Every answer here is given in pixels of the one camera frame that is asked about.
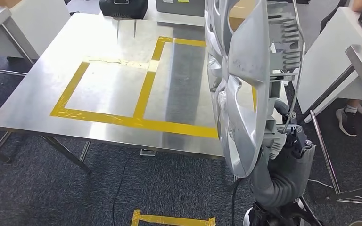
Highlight brown cardboard box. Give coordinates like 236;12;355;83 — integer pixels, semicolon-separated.
229;0;263;32

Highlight white power cable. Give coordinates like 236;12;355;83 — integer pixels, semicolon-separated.
307;178;362;202

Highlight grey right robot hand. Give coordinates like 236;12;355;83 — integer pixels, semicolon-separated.
250;98;318;201

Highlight black floor cable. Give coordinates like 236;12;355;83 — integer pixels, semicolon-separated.
112;152;132;226

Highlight steel floor socket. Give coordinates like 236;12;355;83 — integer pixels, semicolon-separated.
139;148;156;158

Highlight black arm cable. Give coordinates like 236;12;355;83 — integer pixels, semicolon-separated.
230;178;243;226

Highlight yellow floor tape square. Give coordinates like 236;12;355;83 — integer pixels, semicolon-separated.
131;209;216;226

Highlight silver wheel hubcap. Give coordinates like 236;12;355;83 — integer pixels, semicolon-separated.
204;0;306;179

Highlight yellow table tape outline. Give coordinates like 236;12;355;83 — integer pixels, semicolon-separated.
49;36;258;140

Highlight black equipment case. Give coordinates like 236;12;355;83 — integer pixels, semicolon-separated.
99;0;149;20

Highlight white desk panel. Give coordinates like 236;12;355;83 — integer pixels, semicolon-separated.
10;0;71;59

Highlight grey equipment box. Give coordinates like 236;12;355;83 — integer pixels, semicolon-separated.
155;0;207;18

